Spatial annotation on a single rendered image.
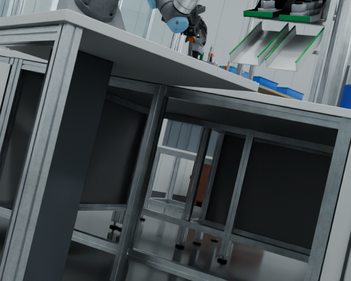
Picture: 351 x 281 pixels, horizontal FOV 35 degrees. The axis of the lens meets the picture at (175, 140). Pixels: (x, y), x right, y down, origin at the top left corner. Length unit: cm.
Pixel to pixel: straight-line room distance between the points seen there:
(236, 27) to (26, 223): 618
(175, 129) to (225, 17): 310
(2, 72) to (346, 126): 152
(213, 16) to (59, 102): 580
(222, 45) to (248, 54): 492
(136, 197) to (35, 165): 84
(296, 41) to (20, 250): 145
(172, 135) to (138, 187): 228
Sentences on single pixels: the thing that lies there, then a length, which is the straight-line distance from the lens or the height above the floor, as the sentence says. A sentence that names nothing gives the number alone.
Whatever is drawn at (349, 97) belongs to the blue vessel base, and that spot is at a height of 106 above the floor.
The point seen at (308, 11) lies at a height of 125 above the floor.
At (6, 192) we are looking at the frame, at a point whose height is 22.
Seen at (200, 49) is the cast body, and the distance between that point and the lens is 242.
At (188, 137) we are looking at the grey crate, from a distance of 436.
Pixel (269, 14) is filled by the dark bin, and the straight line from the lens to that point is 227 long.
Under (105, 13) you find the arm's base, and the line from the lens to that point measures 188.
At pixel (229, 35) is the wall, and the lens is 730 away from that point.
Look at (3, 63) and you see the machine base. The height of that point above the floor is 80.
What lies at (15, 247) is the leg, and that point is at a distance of 142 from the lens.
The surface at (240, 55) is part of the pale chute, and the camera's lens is 230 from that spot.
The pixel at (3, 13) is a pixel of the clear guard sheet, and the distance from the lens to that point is 276.
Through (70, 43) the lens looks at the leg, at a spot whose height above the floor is 78.
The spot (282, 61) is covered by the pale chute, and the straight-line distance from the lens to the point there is 224.
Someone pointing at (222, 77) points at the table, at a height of 84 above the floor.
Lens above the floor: 58
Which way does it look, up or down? 1 degrees up
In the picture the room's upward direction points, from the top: 13 degrees clockwise
